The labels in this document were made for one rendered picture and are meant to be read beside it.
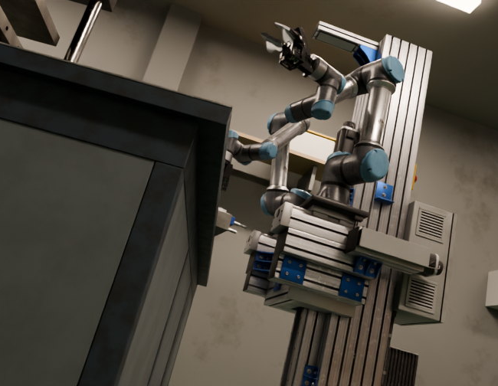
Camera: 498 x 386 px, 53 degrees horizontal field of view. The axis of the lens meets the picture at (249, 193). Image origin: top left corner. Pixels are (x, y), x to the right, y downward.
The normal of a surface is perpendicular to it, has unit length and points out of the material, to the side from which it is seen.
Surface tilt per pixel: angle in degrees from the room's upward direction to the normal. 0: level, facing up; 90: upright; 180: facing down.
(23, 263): 90
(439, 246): 90
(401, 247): 90
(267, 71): 90
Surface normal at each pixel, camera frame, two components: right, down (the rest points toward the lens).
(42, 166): 0.10, -0.32
